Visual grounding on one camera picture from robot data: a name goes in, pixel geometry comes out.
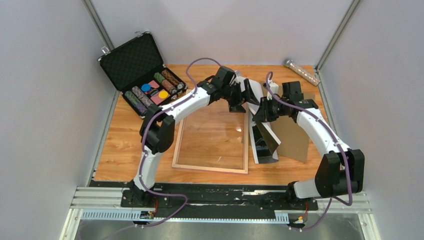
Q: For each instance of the wooden picture frame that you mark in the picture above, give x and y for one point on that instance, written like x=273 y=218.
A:
x=245 y=155

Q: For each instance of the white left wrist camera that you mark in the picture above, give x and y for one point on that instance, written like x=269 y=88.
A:
x=238 y=78

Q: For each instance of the brown backing board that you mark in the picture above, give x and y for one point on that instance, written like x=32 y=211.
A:
x=294 y=142

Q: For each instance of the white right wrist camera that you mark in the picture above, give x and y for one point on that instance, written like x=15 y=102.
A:
x=272 y=89

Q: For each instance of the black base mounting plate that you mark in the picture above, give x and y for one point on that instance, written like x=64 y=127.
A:
x=214 y=201

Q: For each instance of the glittery silver tube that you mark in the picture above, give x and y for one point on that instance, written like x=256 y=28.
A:
x=309 y=77

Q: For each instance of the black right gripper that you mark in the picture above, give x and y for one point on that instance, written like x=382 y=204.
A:
x=264 y=115

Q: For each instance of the blue poker chip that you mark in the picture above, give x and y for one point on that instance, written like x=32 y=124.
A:
x=146 y=87

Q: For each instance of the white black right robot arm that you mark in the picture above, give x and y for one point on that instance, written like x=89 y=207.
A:
x=341 y=170

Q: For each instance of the yellow poker chip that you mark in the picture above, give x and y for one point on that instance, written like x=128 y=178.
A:
x=163 y=94

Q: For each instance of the black poker chip case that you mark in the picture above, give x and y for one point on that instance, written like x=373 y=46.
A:
x=139 y=62

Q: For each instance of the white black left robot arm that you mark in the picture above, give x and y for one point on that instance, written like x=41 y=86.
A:
x=158 y=128

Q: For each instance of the aluminium enclosure post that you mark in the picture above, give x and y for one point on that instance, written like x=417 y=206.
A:
x=92 y=12
x=348 y=15

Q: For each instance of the aluminium front rail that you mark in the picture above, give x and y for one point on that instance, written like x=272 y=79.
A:
x=100 y=203

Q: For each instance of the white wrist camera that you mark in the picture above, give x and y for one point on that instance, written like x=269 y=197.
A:
x=272 y=89
x=238 y=78

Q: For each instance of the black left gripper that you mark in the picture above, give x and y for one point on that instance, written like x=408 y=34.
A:
x=248 y=95

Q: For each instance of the left aluminium enclosure post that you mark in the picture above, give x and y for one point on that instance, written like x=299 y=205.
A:
x=92 y=12

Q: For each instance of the Great Wall photo print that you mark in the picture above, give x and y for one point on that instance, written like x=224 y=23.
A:
x=263 y=140

